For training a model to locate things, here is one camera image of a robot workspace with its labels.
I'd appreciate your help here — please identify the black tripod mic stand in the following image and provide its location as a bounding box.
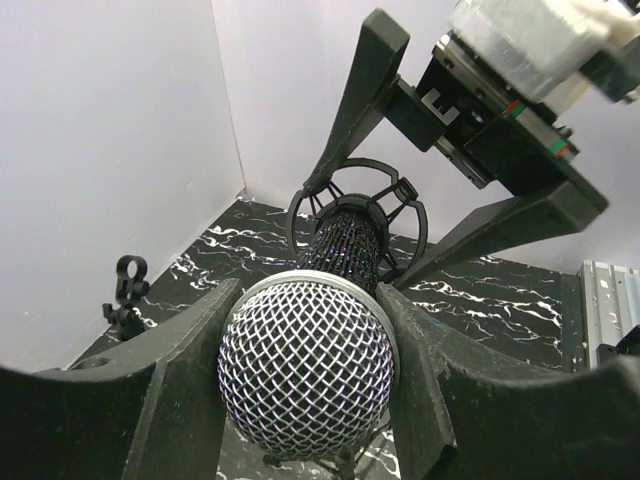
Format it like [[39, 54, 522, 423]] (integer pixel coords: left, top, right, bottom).
[[102, 255, 151, 341]]

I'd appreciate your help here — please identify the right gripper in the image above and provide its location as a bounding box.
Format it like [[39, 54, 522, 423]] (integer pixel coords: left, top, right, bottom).
[[302, 9, 609, 290]]

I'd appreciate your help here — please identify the silver mesh studio microphone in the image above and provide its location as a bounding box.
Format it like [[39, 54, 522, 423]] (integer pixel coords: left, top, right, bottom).
[[217, 208, 398, 461]]

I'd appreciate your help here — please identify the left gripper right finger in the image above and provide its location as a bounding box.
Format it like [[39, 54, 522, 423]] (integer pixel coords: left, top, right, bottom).
[[377, 284, 639, 479]]

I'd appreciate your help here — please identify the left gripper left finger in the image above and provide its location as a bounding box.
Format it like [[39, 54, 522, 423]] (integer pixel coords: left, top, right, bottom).
[[1, 279, 242, 479]]

